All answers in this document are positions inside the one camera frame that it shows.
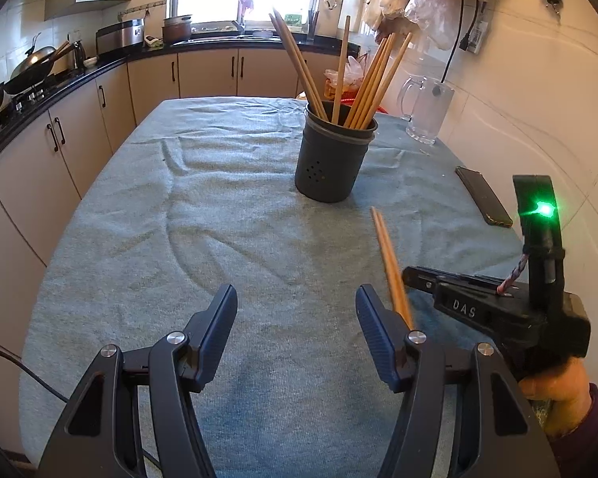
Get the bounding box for person's right hand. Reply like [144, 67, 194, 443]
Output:
[519, 358, 592, 439]

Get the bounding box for black smartphone in case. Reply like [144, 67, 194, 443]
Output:
[455, 166, 513, 228]

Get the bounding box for grey-green table cloth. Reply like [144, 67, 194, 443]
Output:
[19, 97, 521, 477]

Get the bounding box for dark grey utensil holder cup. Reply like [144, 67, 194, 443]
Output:
[295, 105, 378, 203]

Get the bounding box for clear glass mug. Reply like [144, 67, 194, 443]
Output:
[397, 76, 455, 145]

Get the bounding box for beige lower cabinets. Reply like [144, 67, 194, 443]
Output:
[0, 44, 360, 454]

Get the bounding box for orange plastic bag on floor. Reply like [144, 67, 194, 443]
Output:
[323, 54, 368, 100]

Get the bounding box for brown pot on counter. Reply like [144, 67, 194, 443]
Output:
[162, 14, 193, 44]

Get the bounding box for silver rice cooker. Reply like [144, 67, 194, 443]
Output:
[96, 18, 144, 57]

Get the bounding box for black wok on stove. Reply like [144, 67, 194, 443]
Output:
[4, 41, 74, 96]

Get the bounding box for white hanging plastic bag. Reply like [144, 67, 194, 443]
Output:
[404, 0, 461, 51]

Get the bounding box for black hanging power cable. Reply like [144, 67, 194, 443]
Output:
[430, 0, 487, 97]

